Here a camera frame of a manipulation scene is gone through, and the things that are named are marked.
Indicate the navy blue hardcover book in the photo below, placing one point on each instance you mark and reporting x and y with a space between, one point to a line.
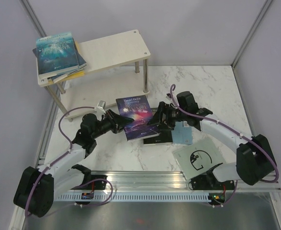
58 62

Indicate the aluminium frame rail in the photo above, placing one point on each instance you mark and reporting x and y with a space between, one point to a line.
173 181

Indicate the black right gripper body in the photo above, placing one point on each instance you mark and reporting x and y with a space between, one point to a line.
172 115

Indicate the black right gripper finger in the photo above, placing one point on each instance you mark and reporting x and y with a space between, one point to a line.
158 116
166 127

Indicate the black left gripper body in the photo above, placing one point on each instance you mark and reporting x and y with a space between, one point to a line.
106 124

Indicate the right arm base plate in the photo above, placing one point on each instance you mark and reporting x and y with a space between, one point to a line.
202 182

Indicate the light blue thin booklet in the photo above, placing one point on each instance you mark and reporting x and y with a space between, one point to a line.
182 133

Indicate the black gold emblem book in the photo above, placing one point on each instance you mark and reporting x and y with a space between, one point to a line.
165 137

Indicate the white two-tier shelf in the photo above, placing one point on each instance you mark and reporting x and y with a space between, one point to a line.
117 67

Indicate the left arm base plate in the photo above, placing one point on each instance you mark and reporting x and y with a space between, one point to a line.
97 185

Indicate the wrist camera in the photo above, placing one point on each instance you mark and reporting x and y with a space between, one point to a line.
168 96
100 108

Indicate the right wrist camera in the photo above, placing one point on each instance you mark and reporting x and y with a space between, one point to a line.
168 96

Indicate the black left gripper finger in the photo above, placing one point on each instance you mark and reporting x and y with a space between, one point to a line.
119 128
118 120

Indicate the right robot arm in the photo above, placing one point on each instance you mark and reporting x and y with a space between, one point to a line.
254 157

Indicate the purple galaxy cover book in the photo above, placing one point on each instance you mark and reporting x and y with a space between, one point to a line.
137 108

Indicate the teal ocean cover book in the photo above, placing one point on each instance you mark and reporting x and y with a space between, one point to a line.
55 40

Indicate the white book black circle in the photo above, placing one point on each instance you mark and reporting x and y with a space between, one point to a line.
198 158

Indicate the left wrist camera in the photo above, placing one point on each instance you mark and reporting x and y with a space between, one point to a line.
100 108

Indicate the white slotted cable duct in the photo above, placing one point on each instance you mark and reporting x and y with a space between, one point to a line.
77 196

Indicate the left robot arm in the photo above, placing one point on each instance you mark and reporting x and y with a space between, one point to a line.
39 187

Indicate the yellow Little Prince book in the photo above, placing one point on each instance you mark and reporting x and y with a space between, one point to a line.
82 65

